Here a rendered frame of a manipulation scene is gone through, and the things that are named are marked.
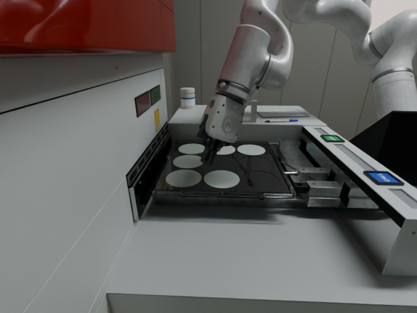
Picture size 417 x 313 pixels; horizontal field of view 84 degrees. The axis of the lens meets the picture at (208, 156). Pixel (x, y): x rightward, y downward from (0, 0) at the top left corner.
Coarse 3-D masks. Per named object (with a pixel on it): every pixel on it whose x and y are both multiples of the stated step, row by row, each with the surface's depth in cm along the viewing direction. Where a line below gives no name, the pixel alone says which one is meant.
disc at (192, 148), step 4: (188, 144) 89; (192, 144) 89; (196, 144) 89; (180, 148) 85; (184, 148) 85; (188, 148) 85; (192, 148) 85; (196, 148) 85; (200, 148) 85; (184, 152) 82; (188, 152) 82; (192, 152) 82; (196, 152) 82; (200, 152) 82
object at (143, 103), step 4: (148, 92) 65; (144, 96) 62; (148, 96) 65; (140, 100) 59; (144, 100) 62; (148, 100) 66; (140, 104) 59; (144, 104) 62; (148, 104) 66; (140, 108) 59; (144, 108) 62; (140, 112) 59
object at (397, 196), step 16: (320, 128) 88; (336, 144) 73; (352, 160) 62; (368, 160) 62; (384, 192) 48; (400, 192) 48; (416, 192) 48; (400, 208) 43; (416, 208) 44; (416, 224) 41; (400, 240) 42; (416, 240) 42; (400, 256) 44; (416, 256) 44; (384, 272) 46; (400, 272) 45; (416, 272) 45
